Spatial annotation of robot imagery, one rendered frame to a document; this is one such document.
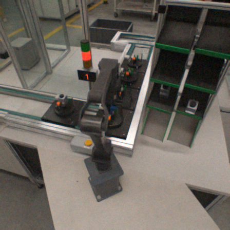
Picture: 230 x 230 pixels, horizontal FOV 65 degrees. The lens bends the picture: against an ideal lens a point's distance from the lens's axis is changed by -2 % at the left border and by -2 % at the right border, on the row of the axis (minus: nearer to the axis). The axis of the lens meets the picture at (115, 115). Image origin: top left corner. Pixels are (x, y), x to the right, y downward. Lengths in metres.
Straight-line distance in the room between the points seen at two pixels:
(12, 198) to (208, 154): 1.82
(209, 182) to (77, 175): 0.74
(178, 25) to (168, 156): 0.73
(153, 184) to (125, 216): 0.23
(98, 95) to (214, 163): 0.91
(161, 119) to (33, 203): 1.51
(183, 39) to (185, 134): 0.53
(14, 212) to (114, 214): 1.30
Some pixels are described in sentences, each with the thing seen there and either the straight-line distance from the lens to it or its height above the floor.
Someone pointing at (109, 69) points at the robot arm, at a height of 1.49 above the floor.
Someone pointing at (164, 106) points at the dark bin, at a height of 1.20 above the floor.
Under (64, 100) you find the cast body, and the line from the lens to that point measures 1.22.
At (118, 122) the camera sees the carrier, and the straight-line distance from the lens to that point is 1.14.
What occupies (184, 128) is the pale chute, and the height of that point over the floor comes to 1.06.
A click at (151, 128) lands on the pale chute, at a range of 1.08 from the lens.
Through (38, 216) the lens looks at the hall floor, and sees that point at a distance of 2.02.
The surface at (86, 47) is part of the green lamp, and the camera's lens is 1.07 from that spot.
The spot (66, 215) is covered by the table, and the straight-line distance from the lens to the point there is 1.04.
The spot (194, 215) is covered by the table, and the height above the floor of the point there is 0.86.
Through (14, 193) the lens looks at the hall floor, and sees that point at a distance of 2.21.
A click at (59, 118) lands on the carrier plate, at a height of 0.97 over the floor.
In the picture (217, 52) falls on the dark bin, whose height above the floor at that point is 1.53.
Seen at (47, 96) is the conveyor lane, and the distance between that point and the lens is 1.49.
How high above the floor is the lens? 1.83
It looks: 45 degrees down
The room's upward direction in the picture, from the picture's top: straight up
